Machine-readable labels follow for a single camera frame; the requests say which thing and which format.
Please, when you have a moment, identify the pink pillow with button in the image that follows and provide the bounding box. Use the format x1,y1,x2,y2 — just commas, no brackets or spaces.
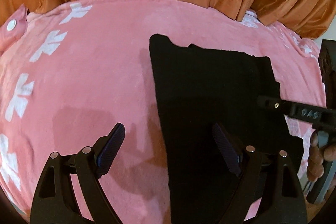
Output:
0,5,28,53

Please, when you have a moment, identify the dark wooden furniture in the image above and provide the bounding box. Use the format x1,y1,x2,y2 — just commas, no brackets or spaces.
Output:
318,39,336,110

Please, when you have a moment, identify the black cloth garment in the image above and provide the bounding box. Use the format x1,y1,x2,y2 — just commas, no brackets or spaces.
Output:
149,34,303,223

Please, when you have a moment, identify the person's right hand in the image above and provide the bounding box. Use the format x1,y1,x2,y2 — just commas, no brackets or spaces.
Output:
306,131,335,182

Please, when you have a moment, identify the pink fleece blanket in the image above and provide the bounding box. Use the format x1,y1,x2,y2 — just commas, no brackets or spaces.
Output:
1,0,326,223

